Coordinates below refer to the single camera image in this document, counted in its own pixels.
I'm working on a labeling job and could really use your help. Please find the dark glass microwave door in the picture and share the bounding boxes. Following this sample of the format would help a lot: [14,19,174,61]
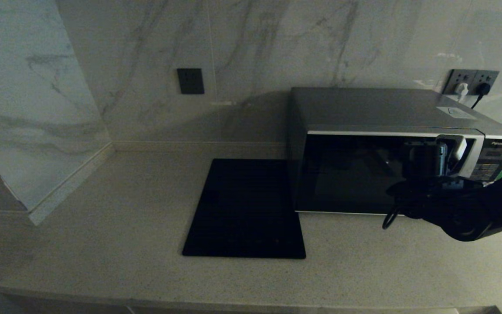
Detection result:
[295,130,485,215]

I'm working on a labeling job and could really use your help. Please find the silver black microwave oven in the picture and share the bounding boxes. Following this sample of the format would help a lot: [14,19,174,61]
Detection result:
[287,87,502,216]

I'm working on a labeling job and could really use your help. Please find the black induction cooktop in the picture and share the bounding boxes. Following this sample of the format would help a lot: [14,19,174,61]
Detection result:
[183,158,307,259]

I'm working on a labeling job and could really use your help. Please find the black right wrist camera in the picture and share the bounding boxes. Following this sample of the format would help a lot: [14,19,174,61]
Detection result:
[404,140,448,177]

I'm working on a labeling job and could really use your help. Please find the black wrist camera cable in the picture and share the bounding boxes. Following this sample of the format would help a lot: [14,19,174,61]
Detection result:
[382,204,404,230]

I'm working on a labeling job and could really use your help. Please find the grey wall socket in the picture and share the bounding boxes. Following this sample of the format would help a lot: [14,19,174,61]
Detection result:
[473,70,499,97]
[444,69,476,96]

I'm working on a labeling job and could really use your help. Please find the dark single wall socket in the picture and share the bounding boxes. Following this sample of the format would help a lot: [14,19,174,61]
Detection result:
[177,68,205,95]

